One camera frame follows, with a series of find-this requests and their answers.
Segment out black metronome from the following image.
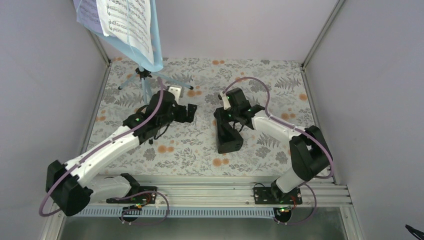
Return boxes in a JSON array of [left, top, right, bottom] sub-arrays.
[[213, 107, 244, 154]]

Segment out light blue music stand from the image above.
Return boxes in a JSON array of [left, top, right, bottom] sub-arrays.
[[73, 0, 193, 89]]

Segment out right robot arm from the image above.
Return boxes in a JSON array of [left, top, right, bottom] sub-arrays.
[[213, 88, 333, 204]]

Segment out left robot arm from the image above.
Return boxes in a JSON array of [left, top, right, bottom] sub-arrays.
[[45, 87, 198, 217]]

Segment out floral patterned mat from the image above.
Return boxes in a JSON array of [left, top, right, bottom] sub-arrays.
[[102, 58, 314, 177]]

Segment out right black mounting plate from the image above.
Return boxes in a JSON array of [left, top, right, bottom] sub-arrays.
[[253, 185, 303, 205]]

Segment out black mounting plate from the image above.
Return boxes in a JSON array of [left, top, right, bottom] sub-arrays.
[[106, 186, 158, 205], [253, 185, 303, 205]]

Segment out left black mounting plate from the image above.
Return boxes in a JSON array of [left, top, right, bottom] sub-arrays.
[[106, 186, 158, 205]]

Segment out white sheet music page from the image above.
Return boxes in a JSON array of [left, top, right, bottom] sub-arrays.
[[96, 0, 154, 64]]

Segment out black object at corner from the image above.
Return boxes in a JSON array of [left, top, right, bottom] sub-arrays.
[[405, 224, 424, 240]]

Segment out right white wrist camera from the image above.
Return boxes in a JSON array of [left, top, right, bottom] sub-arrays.
[[218, 92, 231, 111]]

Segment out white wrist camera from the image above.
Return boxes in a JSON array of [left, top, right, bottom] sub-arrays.
[[167, 86, 183, 100], [218, 92, 231, 111]]

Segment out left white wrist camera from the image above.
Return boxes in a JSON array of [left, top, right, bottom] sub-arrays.
[[167, 86, 183, 100]]

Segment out aluminium rail base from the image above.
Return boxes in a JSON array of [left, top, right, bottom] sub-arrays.
[[41, 175, 364, 240]]

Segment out light blue cable duct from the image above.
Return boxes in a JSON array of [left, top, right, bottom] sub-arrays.
[[64, 207, 277, 219]]

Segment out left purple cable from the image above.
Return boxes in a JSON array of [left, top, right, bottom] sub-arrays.
[[38, 76, 170, 226]]

